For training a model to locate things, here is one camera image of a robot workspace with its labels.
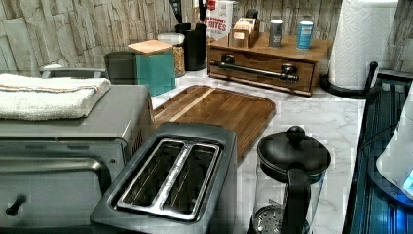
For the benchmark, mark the wooden drawer box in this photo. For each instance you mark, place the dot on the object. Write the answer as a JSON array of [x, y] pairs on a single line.
[[311, 63]]

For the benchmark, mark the black metal drawer handle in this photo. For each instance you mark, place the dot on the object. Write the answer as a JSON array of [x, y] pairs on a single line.
[[289, 72]]

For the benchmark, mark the wooden cutting board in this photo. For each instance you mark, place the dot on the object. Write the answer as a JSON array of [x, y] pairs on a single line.
[[246, 115]]

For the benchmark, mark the black two-slot toaster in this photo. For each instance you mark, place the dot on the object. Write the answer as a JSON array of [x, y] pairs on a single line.
[[182, 180]]

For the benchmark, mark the teal canister with wooden lid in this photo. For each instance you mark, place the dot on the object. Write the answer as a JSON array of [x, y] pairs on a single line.
[[154, 66]]

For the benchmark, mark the black utensil holder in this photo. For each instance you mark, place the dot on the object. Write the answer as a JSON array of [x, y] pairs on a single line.
[[195, 45]]

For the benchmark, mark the glass jar with cereal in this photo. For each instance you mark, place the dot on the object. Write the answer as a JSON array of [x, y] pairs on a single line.
[[176, 40]]

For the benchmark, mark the wooden tea bag holder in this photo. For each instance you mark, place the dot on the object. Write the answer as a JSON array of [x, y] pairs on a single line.
[[244, 33]]

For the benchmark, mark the white snack box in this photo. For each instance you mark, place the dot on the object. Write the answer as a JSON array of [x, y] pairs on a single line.
[[218, 19]]

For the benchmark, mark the black glass french press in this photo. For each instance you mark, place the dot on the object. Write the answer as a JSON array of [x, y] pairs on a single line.
[[290, 171]]

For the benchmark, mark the dark grey canister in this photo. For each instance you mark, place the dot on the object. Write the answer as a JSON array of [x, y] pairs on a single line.
[[121, 67]]

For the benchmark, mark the grey spice can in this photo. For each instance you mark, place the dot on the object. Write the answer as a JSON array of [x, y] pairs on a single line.
[[275, 37]]

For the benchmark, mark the black paper towel stand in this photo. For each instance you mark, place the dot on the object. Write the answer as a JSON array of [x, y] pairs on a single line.
[[358, 93]]

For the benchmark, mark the blue spice can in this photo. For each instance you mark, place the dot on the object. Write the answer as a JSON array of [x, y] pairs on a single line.
[[304, 35]]

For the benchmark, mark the silver toaster oven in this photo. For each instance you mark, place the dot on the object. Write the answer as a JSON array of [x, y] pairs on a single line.
[[53, 173]]

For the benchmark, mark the white paper towel roll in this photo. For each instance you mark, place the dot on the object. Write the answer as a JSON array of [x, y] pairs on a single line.
[[361, 37]]

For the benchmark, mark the white folded towel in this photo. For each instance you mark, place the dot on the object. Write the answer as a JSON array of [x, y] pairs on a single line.
[[38, 99]]

